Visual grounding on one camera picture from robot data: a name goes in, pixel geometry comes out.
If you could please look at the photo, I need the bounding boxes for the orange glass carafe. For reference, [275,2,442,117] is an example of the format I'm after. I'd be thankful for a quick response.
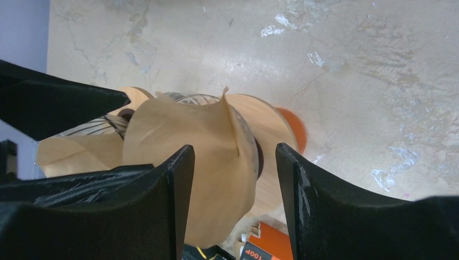
[276,107,307,154]

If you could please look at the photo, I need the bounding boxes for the coffee paper filter box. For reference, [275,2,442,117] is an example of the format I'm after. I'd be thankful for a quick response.
[239,222,293,260]

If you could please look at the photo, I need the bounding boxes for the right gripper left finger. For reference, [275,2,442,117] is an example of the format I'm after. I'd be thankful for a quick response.
[1,145,195,259]

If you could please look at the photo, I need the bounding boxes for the brown paper coffee filter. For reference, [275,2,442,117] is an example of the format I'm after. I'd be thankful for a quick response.
[36,133,123,178]

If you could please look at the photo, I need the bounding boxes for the clear glass dripper cone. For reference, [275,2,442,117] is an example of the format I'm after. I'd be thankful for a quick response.
[177,94,220,105]

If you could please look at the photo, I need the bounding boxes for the smoky glass dripper cone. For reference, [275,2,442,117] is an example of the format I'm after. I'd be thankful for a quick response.
[54,114,129,138]

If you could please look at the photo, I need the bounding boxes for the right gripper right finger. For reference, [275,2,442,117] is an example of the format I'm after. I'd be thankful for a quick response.
[276,143,458,259]

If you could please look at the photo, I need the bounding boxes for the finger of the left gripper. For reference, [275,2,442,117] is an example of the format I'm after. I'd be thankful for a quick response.
[1,61,130,141]

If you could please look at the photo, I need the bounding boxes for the yellow black screwdriver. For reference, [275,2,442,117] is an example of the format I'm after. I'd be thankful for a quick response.
[181,245,236,260]

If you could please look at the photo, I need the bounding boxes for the wooden ring holder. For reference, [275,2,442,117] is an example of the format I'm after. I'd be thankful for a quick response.
[109,87,153,121]
[226,94,299,217]

